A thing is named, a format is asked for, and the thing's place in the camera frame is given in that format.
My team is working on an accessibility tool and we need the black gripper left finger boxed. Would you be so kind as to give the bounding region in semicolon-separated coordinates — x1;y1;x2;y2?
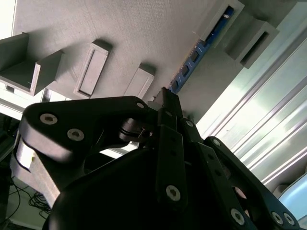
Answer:
18;87;189;209

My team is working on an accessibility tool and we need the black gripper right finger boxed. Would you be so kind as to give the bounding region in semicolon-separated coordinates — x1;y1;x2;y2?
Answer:
167;92;301;230

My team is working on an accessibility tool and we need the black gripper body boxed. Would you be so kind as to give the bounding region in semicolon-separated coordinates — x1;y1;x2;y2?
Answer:
43;143;243;230

